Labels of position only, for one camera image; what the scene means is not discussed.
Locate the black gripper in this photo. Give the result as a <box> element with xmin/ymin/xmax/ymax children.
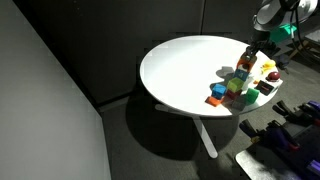
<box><xmin>242</xmin><ymin>31</ymin><xmax>282</xmax><ymax>62</ymax></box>

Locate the orange block with six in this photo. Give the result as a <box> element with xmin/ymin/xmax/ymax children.
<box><xmin>236</xmin><ymin>53</ymin><xmax>258</xmax><ymax>72</ymax></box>

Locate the lime green block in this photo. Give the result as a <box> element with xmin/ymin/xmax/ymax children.
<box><xmin>226</xmin><ymin>77</ymin><xmax>245</xmax><ymax>93</ymax></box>

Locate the blue block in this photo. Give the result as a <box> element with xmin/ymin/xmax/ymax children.
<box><xmin>211</xmin><ymin>83</ymin><xmax>228</xmax><ymax>100</ymax></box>

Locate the gray block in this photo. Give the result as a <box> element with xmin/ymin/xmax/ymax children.
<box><xmin>231</xmin><ymin>99</ymin><xmax>247</xmax><ymax>112</ymax></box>

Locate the orange red block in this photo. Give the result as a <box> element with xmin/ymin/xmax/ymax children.
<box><xmin>204</xmin><ymin>95</ymin><xmax>224</xmax><ymax>108</ymax></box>

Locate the yellow banana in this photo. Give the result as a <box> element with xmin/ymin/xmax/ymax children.
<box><xmin>253</xmin><ymin>63</ymin><xmax>273</xmax><ymax>85</ymax></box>

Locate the black purple spring clamp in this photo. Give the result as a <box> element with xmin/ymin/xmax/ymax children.
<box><xmin>271</xmin><ymin>99</ymin><xmax>320</xmax><ymax>128</ymax></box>
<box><xmin>239</xmin><ymin>119</ymin><xmax>302</xmax><ymax>155</ymax></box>

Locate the white table base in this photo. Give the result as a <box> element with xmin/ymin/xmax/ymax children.
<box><xmin>154</xmin><ymin>103</ymin><xmax>219</xmax><ymax>160</ymax></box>

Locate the black camera cable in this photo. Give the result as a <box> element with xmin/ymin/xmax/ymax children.
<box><xmin>289</xmin><ymin>0</ymin><xmax>320</xmax><ymax>64</ymax></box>

